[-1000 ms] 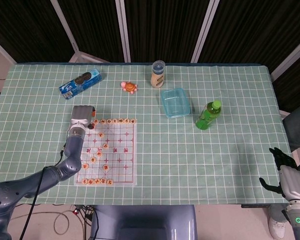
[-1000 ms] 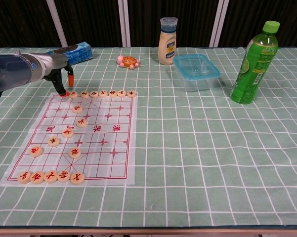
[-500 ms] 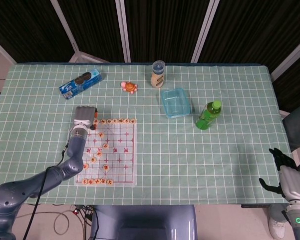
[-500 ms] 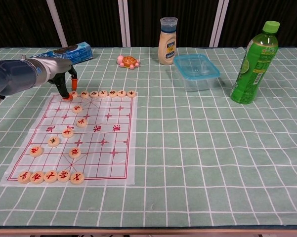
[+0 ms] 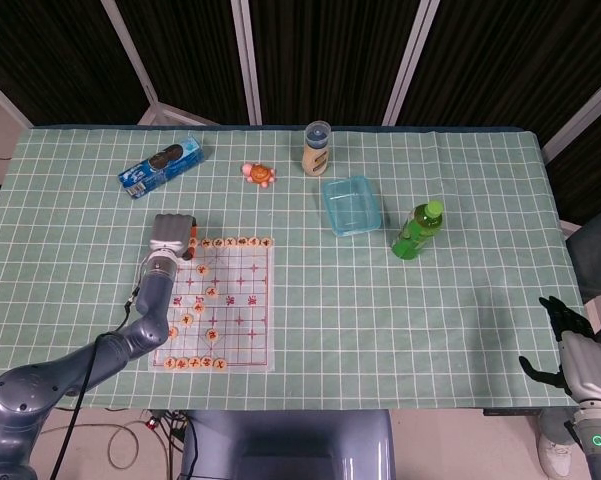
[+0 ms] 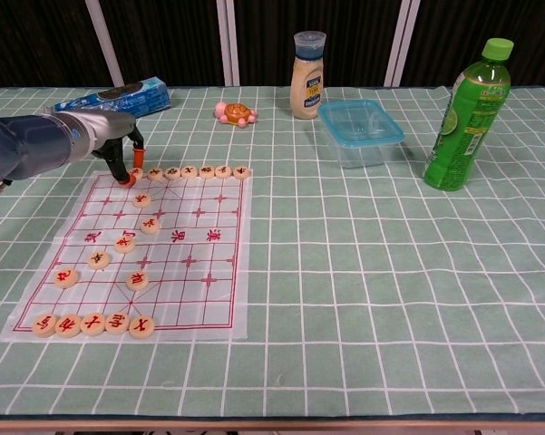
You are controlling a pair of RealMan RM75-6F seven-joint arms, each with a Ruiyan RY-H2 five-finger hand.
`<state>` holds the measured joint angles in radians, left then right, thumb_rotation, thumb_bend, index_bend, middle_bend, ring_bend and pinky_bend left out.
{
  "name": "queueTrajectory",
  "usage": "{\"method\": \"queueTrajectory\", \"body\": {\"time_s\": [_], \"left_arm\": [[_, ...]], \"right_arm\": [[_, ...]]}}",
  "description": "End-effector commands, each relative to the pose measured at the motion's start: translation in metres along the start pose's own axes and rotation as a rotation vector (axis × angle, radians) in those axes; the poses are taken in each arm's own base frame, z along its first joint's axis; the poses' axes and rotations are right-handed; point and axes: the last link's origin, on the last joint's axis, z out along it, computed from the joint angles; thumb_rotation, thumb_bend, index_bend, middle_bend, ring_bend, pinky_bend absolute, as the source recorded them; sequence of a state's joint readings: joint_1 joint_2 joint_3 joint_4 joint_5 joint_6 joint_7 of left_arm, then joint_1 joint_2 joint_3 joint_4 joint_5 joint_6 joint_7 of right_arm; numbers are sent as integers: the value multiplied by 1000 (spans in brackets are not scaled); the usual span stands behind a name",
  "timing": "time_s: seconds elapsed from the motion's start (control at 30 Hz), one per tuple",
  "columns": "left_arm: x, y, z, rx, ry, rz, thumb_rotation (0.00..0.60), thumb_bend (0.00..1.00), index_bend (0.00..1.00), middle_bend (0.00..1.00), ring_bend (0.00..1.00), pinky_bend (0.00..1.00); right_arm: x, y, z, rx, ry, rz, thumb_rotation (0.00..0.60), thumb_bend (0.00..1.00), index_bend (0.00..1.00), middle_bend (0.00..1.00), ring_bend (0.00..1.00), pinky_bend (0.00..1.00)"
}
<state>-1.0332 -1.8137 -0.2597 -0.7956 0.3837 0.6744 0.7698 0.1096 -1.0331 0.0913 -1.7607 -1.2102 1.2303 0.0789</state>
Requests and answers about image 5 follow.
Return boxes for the blue transparent plastic container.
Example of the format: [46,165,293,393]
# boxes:
[321,175,384,238]

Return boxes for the green checkered tablecloth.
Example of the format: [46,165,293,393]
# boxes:
[0,124,589,412]

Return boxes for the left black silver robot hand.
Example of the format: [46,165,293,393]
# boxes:
[148,213,200,261]

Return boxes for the person leg blue jeans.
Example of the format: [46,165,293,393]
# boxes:
[564,199,601,304]

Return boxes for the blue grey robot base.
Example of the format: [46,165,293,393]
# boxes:
[179,409,397,480]

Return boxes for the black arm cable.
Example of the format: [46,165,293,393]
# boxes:
[49,254,149,480]

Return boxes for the blue cookie box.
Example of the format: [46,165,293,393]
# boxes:
[117,134,206,201]

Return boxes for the beige bottle with clear cap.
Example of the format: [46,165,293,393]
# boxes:
[301,120,333,177]

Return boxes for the green tea bottle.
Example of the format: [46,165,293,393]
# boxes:
[391,198,445,260]

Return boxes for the white sneaker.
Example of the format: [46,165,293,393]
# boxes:
[537,432,574,479]

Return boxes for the dark folding screen panel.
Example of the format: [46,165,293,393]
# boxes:
[114,0,251,126]
[542,94,601,226]
[0,0,154,126]
[397,0,601,146]
[249,0,426,126]

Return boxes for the pink orange turtle toy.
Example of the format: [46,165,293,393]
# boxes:
[239,161,277,190]

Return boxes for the black floor cable bundle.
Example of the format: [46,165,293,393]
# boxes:
[162,409,201,480]

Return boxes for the clear plastic chess board sheet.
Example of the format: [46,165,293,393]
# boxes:
[147,238,276,372]

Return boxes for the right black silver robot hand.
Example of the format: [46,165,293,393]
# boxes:
[518,294,601,409]

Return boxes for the white floor cable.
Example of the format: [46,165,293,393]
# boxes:
[39,419,146,471]

